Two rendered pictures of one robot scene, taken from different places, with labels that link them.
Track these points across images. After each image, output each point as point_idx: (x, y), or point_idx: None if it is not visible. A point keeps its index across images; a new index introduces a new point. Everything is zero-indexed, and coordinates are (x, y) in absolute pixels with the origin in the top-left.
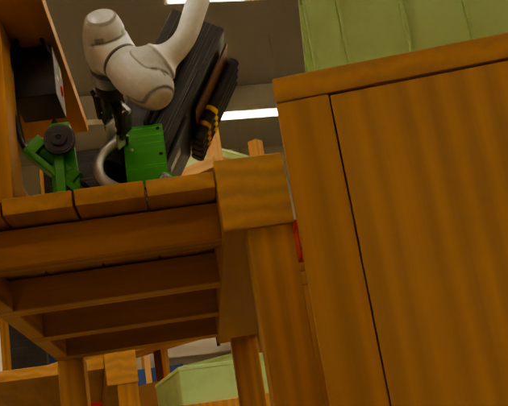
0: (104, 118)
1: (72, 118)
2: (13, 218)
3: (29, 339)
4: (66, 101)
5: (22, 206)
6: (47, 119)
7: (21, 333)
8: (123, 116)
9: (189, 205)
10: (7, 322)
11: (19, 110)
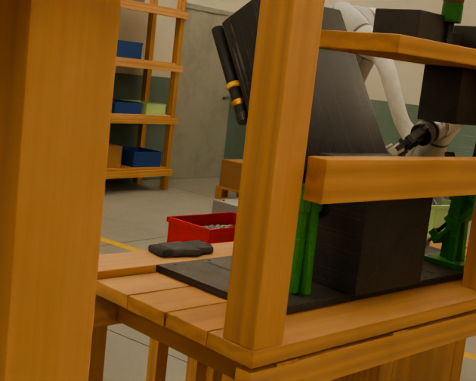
0: (409, 145)
1: (353, 52)
2: None
3: (403, 357)
4: (386, 57)
5: None
6: (434, 121)
7: (428, 349)
8: (405, 153)
9: None
10: (462, 339)
11: (470, 125)
